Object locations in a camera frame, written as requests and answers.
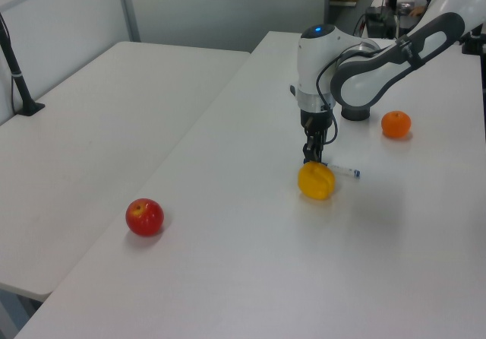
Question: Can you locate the black mesh pen cup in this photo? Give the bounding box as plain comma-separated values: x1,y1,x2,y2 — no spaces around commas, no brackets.
340,105,372,122

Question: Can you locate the black camera stand pole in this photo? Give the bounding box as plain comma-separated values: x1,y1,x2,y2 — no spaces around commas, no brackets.
0,11,46,117

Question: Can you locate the yellow bell pepper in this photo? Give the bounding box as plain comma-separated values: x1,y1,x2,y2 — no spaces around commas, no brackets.
297,160,336,201

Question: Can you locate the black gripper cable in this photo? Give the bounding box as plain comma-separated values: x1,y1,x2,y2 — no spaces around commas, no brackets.
315,45,384,145

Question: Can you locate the white marker with blue cap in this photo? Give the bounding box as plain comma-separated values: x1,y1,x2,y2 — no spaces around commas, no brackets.
302,158,362,179

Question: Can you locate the orange mandarin fruit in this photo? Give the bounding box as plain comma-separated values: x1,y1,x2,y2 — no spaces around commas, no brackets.
380,110,412,139

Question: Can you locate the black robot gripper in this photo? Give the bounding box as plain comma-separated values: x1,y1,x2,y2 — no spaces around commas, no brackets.
299,107,335,166

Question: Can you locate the black clamp camera mount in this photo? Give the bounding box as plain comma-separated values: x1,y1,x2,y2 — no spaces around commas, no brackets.
460,27,486,55

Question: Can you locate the black electronics box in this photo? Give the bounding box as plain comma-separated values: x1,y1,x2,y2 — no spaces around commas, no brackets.
364,6,398,38

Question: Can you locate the grey partition frame post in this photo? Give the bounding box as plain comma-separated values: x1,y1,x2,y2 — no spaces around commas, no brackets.
115,0,142,43

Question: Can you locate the red apple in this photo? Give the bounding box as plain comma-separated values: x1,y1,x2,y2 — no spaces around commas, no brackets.
125,198,166,237

